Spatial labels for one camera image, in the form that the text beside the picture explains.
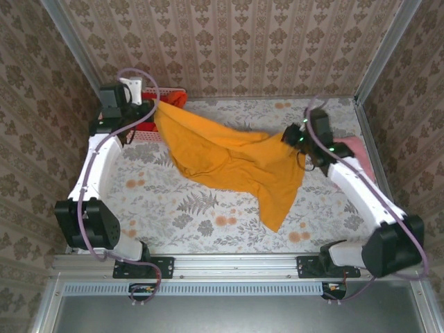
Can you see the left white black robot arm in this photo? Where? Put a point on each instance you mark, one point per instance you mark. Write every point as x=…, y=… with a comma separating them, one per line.
x=100, y=163

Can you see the aluminium table side rail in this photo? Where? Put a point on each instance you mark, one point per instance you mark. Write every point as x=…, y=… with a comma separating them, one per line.
x=364, y=121
x=71, y=250

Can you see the aluminium mounting rail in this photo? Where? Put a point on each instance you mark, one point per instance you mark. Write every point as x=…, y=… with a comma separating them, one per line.
x=236, y=265

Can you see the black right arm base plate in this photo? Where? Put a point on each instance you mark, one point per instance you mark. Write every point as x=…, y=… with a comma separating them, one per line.
x=303, y=267

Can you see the pink folded t-shirt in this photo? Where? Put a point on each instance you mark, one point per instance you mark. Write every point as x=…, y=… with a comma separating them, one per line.
x=360, y=152

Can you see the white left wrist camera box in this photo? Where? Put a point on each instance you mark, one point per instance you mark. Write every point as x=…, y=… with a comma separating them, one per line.
x=133, y=90

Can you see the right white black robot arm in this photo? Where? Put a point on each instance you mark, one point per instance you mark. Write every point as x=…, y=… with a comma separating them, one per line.
x=364, y=197

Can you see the aluminium frame post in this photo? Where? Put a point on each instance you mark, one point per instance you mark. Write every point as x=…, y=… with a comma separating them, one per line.
x=385, y=52
x=78, y=52

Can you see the black controller board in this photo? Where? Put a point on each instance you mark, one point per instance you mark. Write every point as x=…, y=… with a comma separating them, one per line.
x=138, y=290
x=333, y=289

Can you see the pink plastic basket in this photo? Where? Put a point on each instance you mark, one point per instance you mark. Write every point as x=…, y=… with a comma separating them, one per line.
x=145, y=135

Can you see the yellow printed t-shirt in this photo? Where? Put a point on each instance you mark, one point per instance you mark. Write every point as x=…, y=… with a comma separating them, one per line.
x=229, y=156

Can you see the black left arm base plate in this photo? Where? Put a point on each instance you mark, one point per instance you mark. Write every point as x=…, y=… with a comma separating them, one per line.
x=166, y=267

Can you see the grey metal panel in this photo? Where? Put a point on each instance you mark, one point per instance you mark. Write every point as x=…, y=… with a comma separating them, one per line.
x=222, y=315

